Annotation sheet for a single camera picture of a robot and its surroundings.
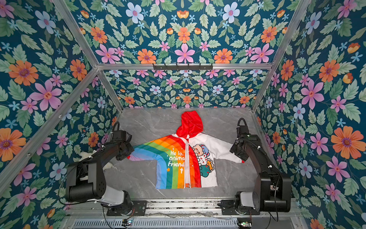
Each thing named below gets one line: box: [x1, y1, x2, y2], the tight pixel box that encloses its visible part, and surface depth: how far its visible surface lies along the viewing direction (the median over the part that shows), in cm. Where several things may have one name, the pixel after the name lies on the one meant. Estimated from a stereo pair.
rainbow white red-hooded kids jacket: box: [127, 111, 245, 189], surface depth 93 cm
